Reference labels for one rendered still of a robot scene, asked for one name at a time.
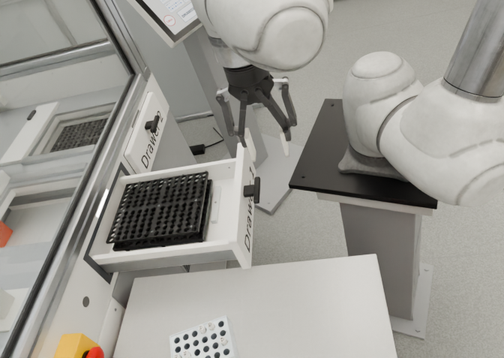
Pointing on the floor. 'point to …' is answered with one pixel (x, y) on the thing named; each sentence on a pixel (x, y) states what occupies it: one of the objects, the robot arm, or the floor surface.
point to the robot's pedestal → (391, 255)
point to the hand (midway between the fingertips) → (268, 144)
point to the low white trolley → (267, 310)
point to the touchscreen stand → (269, 197)
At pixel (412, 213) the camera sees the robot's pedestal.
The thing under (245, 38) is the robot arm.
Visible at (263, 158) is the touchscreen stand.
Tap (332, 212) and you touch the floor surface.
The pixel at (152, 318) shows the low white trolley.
